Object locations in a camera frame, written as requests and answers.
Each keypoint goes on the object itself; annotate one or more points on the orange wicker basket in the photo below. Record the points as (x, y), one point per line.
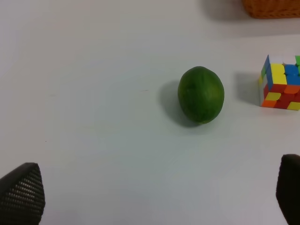
(272, 9)

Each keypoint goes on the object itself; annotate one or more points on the green lemon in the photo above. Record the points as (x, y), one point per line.
(201, 95)

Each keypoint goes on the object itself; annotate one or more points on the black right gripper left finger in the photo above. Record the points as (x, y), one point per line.
(22, 196)

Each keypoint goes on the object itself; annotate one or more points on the multicoloured puzzle cube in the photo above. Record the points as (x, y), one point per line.
(279, 82)

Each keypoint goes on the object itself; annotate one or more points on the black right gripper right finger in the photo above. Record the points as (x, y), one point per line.
(288, 188)

